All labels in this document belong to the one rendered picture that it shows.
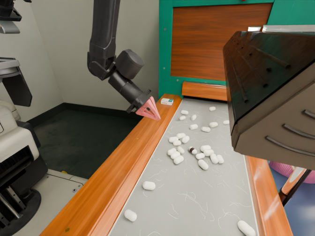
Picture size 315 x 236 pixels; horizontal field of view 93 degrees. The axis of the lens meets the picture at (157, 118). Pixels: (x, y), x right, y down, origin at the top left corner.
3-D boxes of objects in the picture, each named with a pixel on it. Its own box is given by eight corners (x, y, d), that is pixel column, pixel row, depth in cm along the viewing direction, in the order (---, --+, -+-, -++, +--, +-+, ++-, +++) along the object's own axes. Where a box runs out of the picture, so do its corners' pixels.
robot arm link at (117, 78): (112, 77, 52) (102, 82, 48) (123, 62, 49) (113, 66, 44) (127, 92, 53) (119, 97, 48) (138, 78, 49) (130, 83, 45)
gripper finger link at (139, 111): (169, 107, 53) (150, 88, 52) (163, 117, 47) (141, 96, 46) (157, 118, 57) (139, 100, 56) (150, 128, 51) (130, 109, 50)
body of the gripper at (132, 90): (153, 91, 52) (137, 76, 51) (140, 103, 44) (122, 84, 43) (142, 102, 56) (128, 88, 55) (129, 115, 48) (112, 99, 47)
